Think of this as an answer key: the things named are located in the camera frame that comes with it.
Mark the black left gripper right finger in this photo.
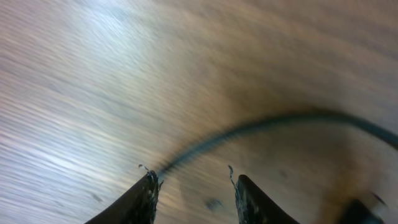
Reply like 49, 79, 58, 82
235, 174, 299, 224

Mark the black USB cable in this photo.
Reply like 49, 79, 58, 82
157, 110, 398, 181

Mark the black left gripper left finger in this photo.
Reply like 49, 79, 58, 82
86, 170, 159, 224

